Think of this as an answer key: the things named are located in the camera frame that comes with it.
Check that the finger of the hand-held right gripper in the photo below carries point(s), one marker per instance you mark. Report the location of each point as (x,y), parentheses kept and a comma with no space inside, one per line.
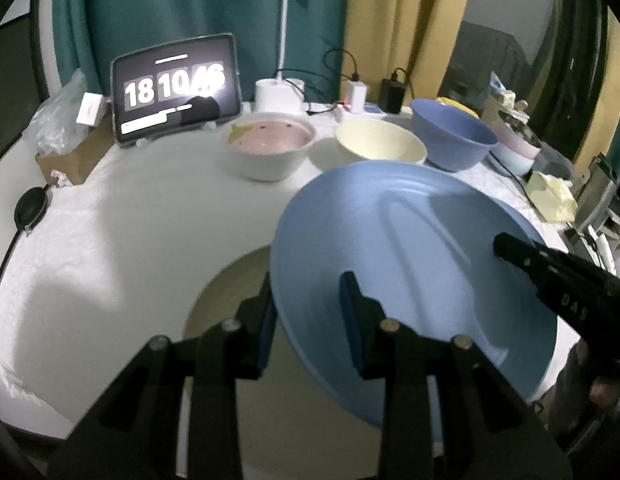
(514,252)

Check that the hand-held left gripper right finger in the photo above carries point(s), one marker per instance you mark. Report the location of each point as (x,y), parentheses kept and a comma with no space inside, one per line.
(350,310)

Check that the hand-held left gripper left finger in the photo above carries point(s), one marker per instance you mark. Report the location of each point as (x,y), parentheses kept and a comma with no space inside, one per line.
(264,332)

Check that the beige plate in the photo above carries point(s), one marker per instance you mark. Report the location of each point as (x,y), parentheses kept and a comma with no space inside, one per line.
(215,290)

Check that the blue plate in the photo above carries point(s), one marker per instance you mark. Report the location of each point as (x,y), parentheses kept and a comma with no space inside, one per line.
(414,240)

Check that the strawberry print bowl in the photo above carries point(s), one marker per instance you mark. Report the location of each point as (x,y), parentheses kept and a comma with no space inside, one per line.
(270,160)

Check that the cream bowl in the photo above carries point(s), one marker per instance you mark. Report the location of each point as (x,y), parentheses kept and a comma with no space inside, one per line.
(379,142)

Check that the person's right hand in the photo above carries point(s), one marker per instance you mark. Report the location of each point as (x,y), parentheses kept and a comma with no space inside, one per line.
(602,390)

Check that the crumpled yellow cloth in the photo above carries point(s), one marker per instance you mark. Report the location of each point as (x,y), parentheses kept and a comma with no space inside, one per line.
(552,197)

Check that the white papers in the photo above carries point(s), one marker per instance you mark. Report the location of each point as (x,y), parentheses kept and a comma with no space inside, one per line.
(607,240)

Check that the light blue bowl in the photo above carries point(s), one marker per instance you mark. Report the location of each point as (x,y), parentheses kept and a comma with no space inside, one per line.
(512,165)

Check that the steel thermos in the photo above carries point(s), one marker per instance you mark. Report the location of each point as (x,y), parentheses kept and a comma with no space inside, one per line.
(597,195)

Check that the grey cloth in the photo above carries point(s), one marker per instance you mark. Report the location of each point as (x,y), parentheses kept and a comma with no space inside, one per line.
(554,160)

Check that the yellow wipes pack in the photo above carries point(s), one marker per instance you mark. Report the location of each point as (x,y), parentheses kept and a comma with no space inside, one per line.
(457,106)

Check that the black charger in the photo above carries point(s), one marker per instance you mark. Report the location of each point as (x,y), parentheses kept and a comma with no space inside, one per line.
(392,95)

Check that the white charger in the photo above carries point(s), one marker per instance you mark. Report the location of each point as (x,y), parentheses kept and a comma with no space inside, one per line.
(356,96)

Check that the clear tablet stand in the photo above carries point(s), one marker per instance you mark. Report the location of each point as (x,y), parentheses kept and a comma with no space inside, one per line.
(140,142)

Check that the white desk lamp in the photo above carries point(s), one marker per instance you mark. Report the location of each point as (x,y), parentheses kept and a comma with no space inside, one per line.
(277,94)

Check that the cardboard box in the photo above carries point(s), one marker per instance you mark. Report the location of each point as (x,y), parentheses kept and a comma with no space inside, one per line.
(80,160)

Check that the tablet showing clock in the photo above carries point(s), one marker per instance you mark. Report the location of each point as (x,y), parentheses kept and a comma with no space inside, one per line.
(175,90)

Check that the yellow curtain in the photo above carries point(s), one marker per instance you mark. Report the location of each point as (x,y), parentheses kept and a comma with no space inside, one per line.
(389,20)

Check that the small white box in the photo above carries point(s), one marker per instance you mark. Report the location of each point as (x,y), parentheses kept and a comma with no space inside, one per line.
(90,110)

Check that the clear plastic bag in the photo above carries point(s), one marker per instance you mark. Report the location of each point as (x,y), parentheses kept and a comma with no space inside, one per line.
(55,115)

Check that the teal curtain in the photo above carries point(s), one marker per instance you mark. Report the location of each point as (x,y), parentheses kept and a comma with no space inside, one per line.
(165,5)

